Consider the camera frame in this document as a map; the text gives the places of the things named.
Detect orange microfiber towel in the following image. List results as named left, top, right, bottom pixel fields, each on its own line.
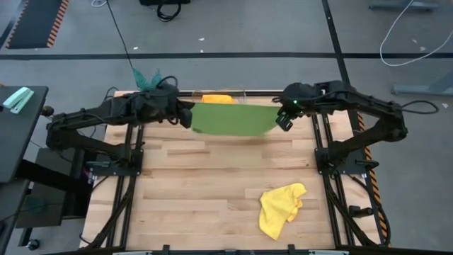
left=201, top=93, right=236, bottom=105

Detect dark green microfiber towel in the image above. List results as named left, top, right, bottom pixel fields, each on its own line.
left=190, top=101, right=282, bottom=137

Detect yellow microfiber towel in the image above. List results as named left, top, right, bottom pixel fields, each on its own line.
left=258, top=182, right=307, bottom=242

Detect clear plastic bin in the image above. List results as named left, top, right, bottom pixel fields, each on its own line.
left=192, top=87, right=248, bottom=106

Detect artificial plant in white pot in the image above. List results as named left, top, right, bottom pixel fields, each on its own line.
left=131, top=67, right=164, bottom=92

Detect grey desk foot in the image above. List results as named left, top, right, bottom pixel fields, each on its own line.
left=390, top=67, right=453, bottom=98
left=368, top=0, right=442, bottom=11

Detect black equipment cart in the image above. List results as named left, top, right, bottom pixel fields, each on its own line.
left=14, top=138, right=93, bottom=230

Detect black side desk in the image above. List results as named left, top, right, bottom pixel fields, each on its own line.
left=0, top=84, right=50, bottom=184

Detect mint green stapler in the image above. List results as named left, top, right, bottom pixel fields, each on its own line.
left=2, top=86, right=35, bottom=115

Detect black mat with orange edge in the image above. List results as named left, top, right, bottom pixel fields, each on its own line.
left=4, top=0, right=71, bottom=50

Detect black and yellow cable bundle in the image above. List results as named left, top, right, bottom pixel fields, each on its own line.
left=88, top=86, right=120, bottom=139

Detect coiled black floor cable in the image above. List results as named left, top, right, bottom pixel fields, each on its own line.
left=156, top=2, right=183, bottom=23

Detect thin black hanging cable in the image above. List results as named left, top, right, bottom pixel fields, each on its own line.
left=105, top=0, right=135, bottom=70

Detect orange black cable protector strip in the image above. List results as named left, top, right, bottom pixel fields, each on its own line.
left=350, top=87, right=391, bottom=248

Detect long white floor cable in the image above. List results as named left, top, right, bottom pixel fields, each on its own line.
left=379, top=0, right=453, bottom=67

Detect black clamp handle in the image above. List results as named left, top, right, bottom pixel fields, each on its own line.
left=348, top=204, right=374, bottom=219

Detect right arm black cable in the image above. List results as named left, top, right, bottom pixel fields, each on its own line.
left=401, top=99, right=440, bottom=115

